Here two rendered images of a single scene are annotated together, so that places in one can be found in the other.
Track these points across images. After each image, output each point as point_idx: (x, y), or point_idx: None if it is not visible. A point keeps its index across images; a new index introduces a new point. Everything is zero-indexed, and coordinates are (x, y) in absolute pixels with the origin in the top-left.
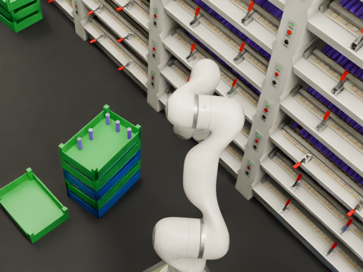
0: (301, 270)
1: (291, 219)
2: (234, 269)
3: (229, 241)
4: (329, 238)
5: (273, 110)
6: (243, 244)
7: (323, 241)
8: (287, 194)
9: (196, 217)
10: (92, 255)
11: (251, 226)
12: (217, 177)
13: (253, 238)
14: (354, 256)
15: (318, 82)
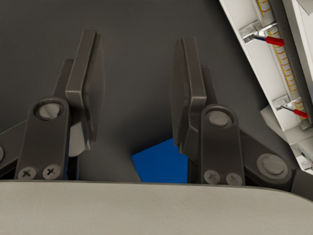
0: (223, 90)
1: (255, 47)
2: (124, 109)
3: (120, 61)
4: (295, 83)
5: None
6: (145, 63)
7: (282, 86)
8: (278, 5)
9: (42, 9)
10: None
11: (166, 24)
12: None
13: (165, 48)
14: (311, 114)
15: None
